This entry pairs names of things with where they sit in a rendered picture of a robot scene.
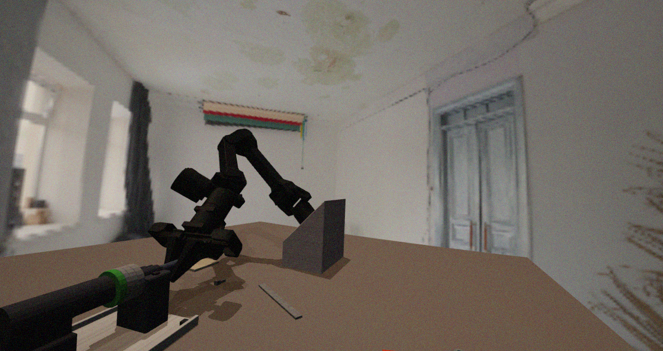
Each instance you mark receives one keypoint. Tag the grey flat bar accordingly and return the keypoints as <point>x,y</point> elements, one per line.
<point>294,313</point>

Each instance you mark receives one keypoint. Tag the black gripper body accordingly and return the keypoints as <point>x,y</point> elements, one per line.
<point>205,225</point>

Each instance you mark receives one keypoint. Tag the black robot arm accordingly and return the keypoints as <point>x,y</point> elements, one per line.
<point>224,189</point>

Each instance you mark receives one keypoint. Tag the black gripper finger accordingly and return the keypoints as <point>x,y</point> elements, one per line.
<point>193,252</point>
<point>174,248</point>

